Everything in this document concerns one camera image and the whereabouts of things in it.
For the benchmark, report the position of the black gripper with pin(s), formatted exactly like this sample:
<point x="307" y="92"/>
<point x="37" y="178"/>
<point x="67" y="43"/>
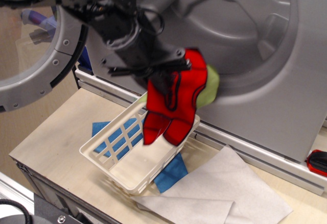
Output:
<point x="145" y="56"/>

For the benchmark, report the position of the red cloth with dark trim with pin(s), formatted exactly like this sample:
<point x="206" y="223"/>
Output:
<point x="172" y="115"/>

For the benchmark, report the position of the light green cloth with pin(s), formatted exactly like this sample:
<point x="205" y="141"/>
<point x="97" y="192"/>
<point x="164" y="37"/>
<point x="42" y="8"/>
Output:
<point x="209" y="93"/>

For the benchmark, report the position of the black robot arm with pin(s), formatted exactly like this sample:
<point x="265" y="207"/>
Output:
<point x="126" y="29"/>

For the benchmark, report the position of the white plastic laundry basket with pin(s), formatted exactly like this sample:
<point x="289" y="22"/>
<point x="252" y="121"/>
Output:
<point x="117" y="150"/>

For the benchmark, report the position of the blue cloth under basket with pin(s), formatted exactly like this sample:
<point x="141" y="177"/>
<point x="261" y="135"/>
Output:
<point x="170" y="175"/>

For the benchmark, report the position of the grey felt cloth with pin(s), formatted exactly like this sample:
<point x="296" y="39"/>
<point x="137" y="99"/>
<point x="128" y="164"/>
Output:
<point x="223" y="190"/>

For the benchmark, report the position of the grey round washer door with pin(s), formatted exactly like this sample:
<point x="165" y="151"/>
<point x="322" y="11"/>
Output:
<point x="30" y="71"/>

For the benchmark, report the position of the blue and white spray bottle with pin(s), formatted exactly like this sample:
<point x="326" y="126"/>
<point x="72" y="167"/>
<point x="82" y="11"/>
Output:
<point x="46" y="26"/>

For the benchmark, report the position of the red and black tool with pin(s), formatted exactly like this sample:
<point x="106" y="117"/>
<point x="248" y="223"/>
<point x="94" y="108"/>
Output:
<point x="316" y="162"/>

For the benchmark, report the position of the aluminium profile rail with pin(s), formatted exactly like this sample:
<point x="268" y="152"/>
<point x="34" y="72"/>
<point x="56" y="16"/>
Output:
<point x="280" y="166"/>

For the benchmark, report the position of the aluminium table frame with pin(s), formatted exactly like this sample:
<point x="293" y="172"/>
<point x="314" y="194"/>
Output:
<point x="43" y="192"/>

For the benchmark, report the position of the black metal bracket with bolt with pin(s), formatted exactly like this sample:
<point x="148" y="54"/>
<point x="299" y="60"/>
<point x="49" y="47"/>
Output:
<point x="44" y="212"/>

